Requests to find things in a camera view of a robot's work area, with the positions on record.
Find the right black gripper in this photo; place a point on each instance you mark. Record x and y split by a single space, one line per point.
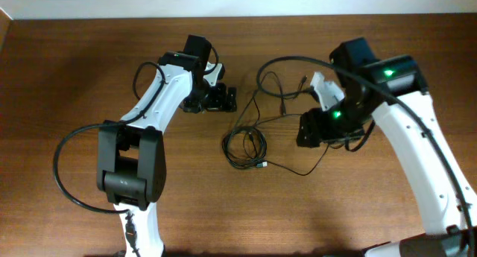
311 121

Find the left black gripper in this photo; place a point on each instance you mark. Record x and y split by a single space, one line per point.
218 103

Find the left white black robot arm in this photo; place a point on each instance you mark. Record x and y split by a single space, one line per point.
131 153

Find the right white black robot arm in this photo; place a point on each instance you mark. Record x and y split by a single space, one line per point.
393 95

